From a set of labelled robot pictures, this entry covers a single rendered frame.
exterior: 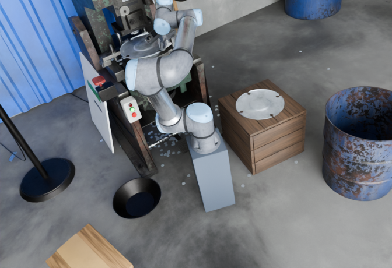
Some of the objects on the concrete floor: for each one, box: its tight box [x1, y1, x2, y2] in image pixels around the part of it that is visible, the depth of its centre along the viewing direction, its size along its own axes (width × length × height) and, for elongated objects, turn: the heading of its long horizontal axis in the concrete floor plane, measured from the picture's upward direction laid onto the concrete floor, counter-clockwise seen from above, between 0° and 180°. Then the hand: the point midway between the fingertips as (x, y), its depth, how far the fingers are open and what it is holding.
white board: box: [79, 52, 114, 153], centre depth 247 cm, size 14×50×59 cm, turn 42°
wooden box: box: [218, 79, 306, 175], centre depth 217 cm, size 40×38×35 cm
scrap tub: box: [322, 86, 392, 201], centre depth 182 cm, size 42×42×48 cm
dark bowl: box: [113, 177, 162, 219], centre depth 205 cm, size 30×30×7 cm
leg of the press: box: [68, 15, 158, 178], centre depth 226 cm, size 92×12×90 cm, turn 42°
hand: (161, 49), depth 185 cm, fingers closed
